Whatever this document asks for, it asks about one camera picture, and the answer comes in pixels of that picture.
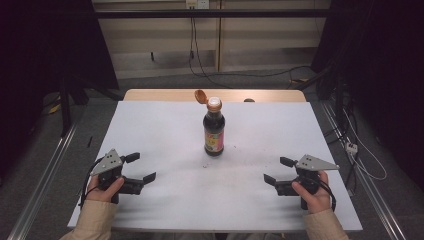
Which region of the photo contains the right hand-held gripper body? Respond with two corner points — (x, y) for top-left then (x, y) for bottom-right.
(274, 153), (341, 211)

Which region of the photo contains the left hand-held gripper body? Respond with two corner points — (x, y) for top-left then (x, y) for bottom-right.
(89, 148), (146, 205)

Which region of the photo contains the person's left hand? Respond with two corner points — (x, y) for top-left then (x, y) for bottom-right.
(85, 175), (126, 204)

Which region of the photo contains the person's right hand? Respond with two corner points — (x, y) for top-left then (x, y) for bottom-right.
(291, 170), (333, 215)

